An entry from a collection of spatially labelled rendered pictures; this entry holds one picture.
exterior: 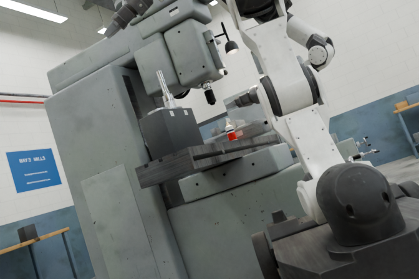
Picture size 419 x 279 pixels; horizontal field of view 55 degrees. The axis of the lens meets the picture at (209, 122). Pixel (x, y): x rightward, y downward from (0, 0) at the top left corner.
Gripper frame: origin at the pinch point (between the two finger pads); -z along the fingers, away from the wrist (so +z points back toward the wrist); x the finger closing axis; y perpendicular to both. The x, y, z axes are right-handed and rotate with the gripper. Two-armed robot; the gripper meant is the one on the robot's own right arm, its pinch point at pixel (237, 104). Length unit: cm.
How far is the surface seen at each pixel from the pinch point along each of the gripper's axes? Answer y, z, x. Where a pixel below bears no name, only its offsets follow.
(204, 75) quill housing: -18.8, -7.1, 7.7
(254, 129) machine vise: 14.3, 2.0, -3.8
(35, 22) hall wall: -358, -514, -243
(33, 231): 15, -400, -80
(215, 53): -29.0, -2.3, -0.9
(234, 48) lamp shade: -28.4, 4.5, -8.9
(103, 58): -52, -57, 23
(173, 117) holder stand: 2.6, 0.7, 48.0
